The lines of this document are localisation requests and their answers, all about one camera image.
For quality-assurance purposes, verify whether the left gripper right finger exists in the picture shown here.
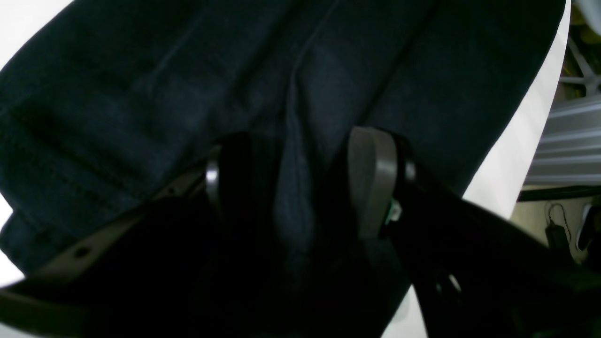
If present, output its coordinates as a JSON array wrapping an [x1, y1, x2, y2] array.
[[347, 127, 600, 338]]

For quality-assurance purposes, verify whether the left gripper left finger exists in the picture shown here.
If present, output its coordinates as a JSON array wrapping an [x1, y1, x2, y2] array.
[[1, 144, 223, 338]]

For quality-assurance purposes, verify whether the black T-shirt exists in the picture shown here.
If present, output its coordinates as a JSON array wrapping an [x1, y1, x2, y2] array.
[[1, 0, 567, 338]]

